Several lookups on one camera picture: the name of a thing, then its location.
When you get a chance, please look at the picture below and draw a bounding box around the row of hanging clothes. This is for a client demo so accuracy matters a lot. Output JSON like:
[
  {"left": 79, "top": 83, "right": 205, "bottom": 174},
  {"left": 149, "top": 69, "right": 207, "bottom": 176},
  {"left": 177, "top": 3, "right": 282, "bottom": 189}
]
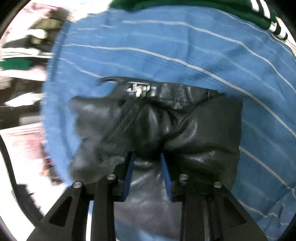
[{"left": 0, "top": 2, "right": 70, "bottom": 186}]

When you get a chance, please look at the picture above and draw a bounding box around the folded green striped garment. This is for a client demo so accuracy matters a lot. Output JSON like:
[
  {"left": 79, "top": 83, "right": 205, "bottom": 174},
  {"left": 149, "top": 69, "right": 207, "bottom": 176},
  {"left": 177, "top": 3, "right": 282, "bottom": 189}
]
[{"left": 110, "top": 0, "right": 288, "bottom": 40}]

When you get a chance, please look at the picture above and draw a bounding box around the black cable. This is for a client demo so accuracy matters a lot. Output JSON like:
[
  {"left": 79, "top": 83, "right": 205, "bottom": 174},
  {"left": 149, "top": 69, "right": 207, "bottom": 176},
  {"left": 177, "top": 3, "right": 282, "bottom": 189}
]
[{"left": 0, "top": 136, "right": 41, "bottom": 229}]

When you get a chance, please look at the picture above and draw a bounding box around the blue striped plaid bed sheet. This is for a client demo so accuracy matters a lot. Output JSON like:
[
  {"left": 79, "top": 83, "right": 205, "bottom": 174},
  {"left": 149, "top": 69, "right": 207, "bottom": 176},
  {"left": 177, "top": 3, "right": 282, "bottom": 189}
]
[{"left": 41, "top": 3, "right": 296, "bottom": 241}]

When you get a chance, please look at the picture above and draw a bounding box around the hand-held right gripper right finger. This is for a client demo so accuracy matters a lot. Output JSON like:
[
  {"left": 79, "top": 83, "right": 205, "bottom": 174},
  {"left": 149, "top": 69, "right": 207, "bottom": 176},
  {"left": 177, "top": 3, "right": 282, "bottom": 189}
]
[{"left": 161, "top": 153, "right": 269, "bottom": 241}]

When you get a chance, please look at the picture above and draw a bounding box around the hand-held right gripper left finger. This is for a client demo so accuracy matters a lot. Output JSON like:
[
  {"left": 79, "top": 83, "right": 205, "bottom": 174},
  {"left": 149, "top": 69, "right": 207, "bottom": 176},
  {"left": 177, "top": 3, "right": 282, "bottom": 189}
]
[{"left": 26, "top": 152, "right": 135, "bottom": 241}]

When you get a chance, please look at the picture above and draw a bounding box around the black leather jacket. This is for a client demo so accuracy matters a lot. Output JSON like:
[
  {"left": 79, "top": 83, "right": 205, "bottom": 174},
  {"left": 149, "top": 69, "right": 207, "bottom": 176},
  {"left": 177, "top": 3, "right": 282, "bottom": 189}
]
[{"left": 68, "top": 77, "right": 244, "bottom": 235}]

